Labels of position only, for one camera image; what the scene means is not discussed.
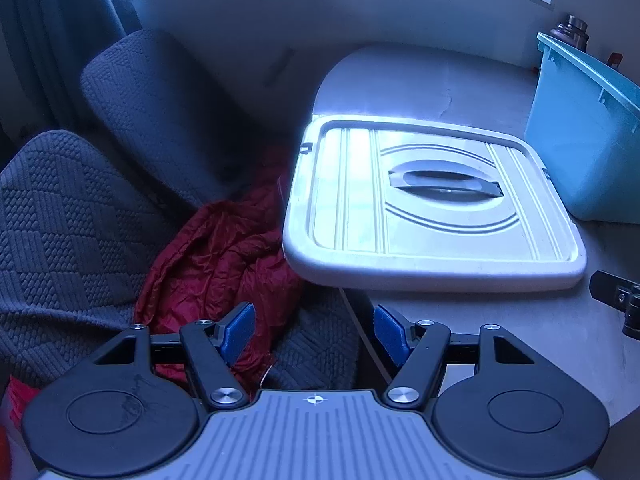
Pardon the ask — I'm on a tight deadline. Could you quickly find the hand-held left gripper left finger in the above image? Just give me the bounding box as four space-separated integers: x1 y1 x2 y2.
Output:
90 302 256 410

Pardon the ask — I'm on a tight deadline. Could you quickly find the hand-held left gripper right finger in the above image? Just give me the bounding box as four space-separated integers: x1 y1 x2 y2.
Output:
373 303 534 409

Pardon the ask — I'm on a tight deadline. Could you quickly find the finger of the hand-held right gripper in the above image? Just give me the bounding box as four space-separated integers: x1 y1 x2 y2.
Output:
588 269 640 342

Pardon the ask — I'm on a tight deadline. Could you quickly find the white storage bin lid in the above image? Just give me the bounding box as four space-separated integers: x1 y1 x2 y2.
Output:
282 114 587 294

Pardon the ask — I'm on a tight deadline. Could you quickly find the blue plastic storage bin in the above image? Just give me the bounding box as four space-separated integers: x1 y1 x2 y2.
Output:
523 32 640 225

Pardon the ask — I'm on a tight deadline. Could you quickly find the grey desktop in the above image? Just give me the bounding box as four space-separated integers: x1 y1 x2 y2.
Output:
309 43 640 427

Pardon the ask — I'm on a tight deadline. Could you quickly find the red puffy jacket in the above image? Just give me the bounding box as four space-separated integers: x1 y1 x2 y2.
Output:
133 144 307 377

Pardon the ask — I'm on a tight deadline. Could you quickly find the grey quilted chair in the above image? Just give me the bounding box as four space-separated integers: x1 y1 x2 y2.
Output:
79 27 283 212
0 129 362 392

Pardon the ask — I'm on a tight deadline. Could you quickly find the red cloth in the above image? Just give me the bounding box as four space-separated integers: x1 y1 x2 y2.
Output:
0 376 37 462

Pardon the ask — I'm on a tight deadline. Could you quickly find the steel thermos bottle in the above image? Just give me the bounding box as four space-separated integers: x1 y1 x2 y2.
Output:
566 14 590 52

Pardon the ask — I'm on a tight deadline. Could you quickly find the blue curtain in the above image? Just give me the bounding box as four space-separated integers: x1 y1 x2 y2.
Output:
0 0 143 137

